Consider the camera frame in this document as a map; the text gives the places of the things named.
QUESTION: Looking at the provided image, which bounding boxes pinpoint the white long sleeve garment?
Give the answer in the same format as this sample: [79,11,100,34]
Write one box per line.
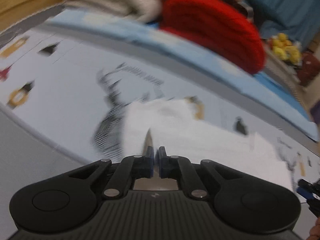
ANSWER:
[121,99,293,190]

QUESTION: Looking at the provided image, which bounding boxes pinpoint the person's right hand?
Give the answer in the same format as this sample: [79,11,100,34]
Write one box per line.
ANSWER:
[306,217,320,240]

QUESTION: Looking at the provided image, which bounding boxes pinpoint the purple box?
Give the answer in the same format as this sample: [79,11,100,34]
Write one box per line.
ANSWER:
[310,100,320,125]

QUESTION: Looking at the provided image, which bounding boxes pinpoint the grey deer print bedsheet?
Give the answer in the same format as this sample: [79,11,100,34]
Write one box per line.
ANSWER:
[1,9,319,190]

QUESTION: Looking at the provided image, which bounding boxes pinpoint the light blue cloud sheet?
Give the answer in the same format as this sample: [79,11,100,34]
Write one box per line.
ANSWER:
[45,9,319,141]

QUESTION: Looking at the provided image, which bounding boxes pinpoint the red folded blanket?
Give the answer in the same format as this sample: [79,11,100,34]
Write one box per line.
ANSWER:
[160,0,265,74]

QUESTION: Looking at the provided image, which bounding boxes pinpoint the yellow plush toys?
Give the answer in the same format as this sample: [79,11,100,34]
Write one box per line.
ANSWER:
[268,33,302,66]

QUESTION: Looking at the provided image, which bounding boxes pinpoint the blue curtain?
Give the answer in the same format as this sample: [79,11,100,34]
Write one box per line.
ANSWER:
[246,0,319,49]

